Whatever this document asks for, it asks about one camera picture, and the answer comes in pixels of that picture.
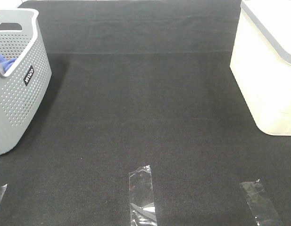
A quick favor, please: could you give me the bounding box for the blue cloth in basket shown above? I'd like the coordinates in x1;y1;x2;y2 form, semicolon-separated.
0;54;17;73

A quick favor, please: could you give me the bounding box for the grey perforated laundry basket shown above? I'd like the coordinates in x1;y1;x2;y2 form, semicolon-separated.
0;8;52;155

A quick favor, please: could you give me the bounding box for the white basket with grey rim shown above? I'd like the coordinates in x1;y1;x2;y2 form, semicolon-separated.
230;0;291;136

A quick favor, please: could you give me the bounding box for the right clear tape strip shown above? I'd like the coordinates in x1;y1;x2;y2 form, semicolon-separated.
240;179;283;226

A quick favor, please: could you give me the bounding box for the black table mat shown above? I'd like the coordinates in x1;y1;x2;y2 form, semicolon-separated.
0;0;291;226

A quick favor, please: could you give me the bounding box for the middle clear tape strip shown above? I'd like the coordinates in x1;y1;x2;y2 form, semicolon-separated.
129;165;158;226

